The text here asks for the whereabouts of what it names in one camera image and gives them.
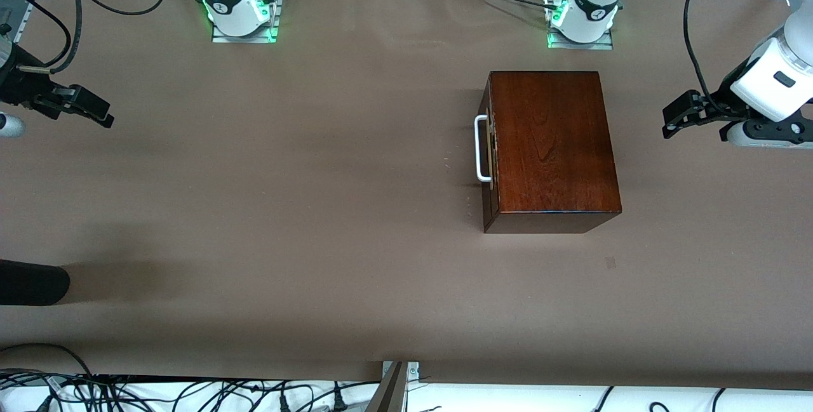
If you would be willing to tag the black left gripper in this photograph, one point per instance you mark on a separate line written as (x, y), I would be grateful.
(726, 94)

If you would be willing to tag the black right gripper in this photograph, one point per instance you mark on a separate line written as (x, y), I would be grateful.
(19, 86)

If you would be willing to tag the dark brown wooden cabinet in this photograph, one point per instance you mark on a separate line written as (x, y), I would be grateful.
(552, 145)

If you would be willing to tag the black ribbed cylinder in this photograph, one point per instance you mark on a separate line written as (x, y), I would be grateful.
(32, 282)

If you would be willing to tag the brown paper table cover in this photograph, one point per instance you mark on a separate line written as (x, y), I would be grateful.
(317, 240)

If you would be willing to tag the aluminium edge rail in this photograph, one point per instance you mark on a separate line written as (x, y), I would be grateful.
(28, 12)

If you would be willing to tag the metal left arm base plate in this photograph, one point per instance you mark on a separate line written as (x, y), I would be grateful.
(581, 46)

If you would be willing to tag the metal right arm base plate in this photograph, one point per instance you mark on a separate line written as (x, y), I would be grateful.
(244, 39)

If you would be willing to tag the white metal bracket plate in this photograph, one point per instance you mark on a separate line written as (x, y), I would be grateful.
(413, 371)

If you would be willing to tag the grey metal post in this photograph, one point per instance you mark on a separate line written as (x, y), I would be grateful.
(390, 393)

